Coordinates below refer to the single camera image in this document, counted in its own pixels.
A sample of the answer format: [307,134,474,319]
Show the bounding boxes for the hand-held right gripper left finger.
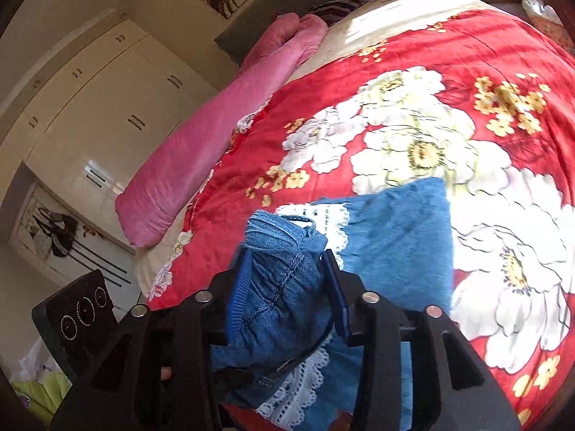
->
[49,247,253,431]

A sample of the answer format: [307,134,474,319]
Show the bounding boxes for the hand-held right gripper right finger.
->
[319,249,522,431]

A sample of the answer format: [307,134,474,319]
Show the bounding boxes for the blue denim pants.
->
[210,177,455,431]

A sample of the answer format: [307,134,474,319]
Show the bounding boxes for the yellow-green cloth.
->
[9,368,73,427]

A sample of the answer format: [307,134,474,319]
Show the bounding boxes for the hanging dark clothes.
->
[27,207,97,261]

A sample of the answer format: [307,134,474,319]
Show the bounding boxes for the pink quilt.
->
[114,13,328,249]

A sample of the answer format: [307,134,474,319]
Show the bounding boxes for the cream wardrobe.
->
[0,9,221,252]

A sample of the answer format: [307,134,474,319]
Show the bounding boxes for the red floral blanket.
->
[146,9,575,431]

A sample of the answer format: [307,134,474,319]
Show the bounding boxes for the striped dark cloth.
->
[309,0,365,27]

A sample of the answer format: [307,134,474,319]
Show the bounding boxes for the clear plastic bag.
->
[516,0,564,28]

